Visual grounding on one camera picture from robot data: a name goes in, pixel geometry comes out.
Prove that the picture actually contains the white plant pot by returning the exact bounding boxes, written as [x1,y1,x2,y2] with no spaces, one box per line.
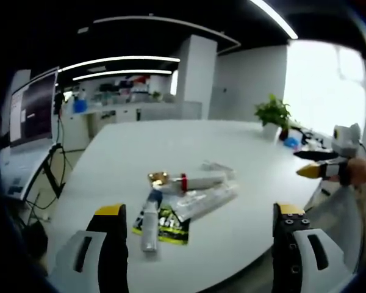
[262,123,282,140]

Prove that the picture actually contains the white red-cap skincare tube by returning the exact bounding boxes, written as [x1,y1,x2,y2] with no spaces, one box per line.
[170,172,227,194]

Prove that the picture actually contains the clear skincare packet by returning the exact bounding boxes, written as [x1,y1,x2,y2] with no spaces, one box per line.
[200,161,236,178]

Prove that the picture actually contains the white side desk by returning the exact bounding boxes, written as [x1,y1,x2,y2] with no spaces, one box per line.
[0,143,60,201]

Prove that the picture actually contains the green potted plant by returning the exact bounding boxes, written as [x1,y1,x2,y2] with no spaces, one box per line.
[254,93,293,132]

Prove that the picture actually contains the green black skincare sachet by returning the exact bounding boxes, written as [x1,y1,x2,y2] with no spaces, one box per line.
[131,203,192,246]

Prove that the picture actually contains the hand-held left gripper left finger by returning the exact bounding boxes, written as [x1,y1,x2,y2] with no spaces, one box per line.
[48,203,129,293]

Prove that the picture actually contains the black camera on stand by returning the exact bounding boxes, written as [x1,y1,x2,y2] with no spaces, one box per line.
[53,91,65,116]

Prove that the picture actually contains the clear long plastic package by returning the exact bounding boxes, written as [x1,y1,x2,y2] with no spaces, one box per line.
[167,182,239,221]

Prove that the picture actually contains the dark blue skincare tube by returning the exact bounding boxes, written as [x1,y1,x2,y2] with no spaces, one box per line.
[146,188,164,209]

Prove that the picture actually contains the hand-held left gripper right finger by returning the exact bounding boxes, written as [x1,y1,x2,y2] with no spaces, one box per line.
[271,203,355,293]

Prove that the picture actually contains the computer monitor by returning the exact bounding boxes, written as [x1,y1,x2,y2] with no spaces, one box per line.
[8,67,59,148]

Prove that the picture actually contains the person's right hand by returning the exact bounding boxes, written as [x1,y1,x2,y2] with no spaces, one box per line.
[346,156,366,187]

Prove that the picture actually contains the blue water jug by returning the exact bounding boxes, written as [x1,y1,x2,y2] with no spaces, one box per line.
[73,98,88,114]

